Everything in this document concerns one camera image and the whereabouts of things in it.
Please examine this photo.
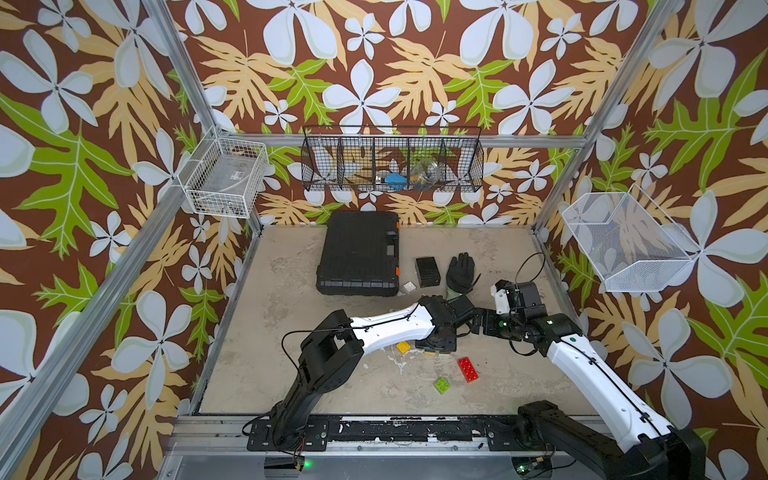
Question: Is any white wire basket left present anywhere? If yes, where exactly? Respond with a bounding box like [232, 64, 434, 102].
[181, 136, 270, 219]

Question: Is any white mesh basket right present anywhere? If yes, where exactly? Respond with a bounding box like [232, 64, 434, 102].
[562, 185, 695, 293]

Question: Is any clear plastic in basket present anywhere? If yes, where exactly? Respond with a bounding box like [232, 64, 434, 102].
[409, 156, 444, 190]

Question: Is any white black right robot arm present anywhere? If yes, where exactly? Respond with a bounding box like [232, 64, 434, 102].
[481, 280, 706, 479]

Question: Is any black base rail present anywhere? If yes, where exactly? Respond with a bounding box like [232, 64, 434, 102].
[242, 414, 543, 454]

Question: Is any lime green lego brick front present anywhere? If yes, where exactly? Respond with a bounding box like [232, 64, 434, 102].
[434, 378, 451, 395]

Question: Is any red lego brick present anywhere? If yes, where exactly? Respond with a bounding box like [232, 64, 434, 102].
[457, 357, 479, 383]

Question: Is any blue object in basket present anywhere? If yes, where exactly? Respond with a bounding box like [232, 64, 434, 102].
[384, 173, 408, 192]

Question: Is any small black battery box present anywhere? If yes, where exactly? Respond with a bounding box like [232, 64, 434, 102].
[415, 257, 441, 288]

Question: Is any aluminium frame post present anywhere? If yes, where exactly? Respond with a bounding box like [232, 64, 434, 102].
[532, 0, 683, 234]

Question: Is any black wire basket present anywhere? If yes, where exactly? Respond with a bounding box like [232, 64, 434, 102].
[300, 125, 485, 193]

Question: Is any black green work glove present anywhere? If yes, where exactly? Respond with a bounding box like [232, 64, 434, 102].
[446, 252, 475, 299]

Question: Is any yellow lego brick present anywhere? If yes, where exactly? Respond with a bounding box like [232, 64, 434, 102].
[395, 341, 412, 355]

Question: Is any black plastic tool case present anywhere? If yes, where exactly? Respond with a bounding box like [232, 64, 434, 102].
[316, 211, 400, 297]

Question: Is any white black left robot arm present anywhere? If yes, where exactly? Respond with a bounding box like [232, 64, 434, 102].
[269, 295, 475, 450]

